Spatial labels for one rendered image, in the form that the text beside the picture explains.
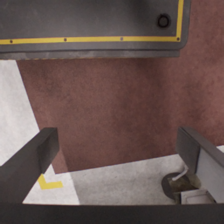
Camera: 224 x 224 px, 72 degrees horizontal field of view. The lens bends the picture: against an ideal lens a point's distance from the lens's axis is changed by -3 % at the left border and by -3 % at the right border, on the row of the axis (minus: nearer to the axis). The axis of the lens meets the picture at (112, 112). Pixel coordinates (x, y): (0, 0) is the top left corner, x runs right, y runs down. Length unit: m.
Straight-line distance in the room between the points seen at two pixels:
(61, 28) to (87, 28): 0.07
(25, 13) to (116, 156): 0.76
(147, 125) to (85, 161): 0.41
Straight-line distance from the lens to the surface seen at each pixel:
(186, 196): 0.88
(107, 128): 0.87
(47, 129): 0.16
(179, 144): 0.17
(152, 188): 1.12
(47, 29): 0.53
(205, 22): 0.93
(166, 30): 0.51
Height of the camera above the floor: 0.81
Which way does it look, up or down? 74 degrees down
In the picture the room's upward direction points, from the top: 178 degrees counter-clockwise
